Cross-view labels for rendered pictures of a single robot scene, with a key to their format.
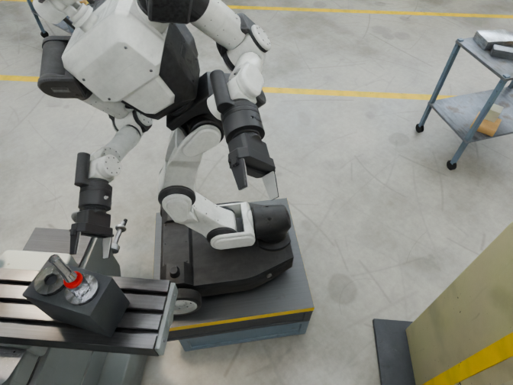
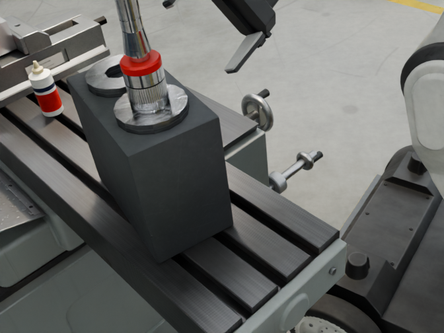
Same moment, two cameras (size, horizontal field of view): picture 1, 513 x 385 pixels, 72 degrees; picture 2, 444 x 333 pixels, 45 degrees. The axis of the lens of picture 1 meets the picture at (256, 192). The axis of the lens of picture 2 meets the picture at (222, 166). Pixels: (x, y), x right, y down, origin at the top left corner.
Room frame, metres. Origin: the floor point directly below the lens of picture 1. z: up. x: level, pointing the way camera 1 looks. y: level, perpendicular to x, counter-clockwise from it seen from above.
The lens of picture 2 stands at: (0.11, 0.04, 1.48)
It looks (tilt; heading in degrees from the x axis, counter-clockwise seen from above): 40 degrees down; 48
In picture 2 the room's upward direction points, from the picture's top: 8 degrees counter-clockwise
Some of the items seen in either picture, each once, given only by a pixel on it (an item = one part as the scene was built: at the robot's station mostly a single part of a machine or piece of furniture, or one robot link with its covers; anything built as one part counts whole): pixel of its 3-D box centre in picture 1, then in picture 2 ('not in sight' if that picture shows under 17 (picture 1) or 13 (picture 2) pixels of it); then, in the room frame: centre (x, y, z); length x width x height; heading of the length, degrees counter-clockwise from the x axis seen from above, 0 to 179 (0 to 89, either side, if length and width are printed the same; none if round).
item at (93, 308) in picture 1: (79, 297); (149, 147); (0.43, 0.54, 1.04); 0.22 x 0.12 x 0.20; 74
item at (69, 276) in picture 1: (63, 269); (128, 10); (0.42, 0.49, 1.25); 0.03 x 0.03 x 0.11
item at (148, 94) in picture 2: (77, 284); (146, 84); (0.42, 0.49, 1.16); 0.05 x 0.05 x 0.05
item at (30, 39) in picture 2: not in sight; (22, 33); (0.54, 1.06, 1.03); 0.12 x 0.06 x 0.04; 85
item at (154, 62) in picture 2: (72, 279); (140, 61); (0.42, 0.49, 1.19); 0.05 x 0.05 x 0.01
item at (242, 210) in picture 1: (230, 225); not in sight; (0.94, 0.12, 0.68); 0.21 x 0.20 x 0.13; 98
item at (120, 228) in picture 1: (117, 234); (295, 168); (0.99, 0.72, 0.52); 0.22 x 0.06 x 0.06; 176
